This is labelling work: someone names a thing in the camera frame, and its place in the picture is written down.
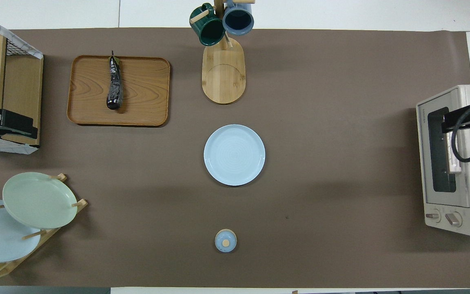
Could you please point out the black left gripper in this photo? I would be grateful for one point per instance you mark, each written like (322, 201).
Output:
(14, 120)

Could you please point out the dark purple eggplant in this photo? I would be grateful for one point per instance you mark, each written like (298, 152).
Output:
(114, 87)

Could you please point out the beige oven knob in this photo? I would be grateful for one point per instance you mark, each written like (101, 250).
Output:
(453, 219)
(433, 215)

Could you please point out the pale green plate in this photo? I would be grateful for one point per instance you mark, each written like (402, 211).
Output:
(39, 200)

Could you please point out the wooden plate rack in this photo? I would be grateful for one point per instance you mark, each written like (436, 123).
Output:
(51, 234)

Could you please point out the wooden serving tray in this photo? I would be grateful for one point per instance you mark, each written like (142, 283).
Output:
(141, 94)

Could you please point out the brown table mat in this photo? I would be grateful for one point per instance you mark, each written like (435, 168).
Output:
(300, 245)

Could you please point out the wooden mug tree stand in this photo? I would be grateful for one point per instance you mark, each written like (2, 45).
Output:
(223, 77)

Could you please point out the dark green mug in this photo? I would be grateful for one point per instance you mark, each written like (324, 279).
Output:
(208, 28)

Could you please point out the blue mug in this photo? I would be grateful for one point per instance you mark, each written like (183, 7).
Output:
(238, 20)

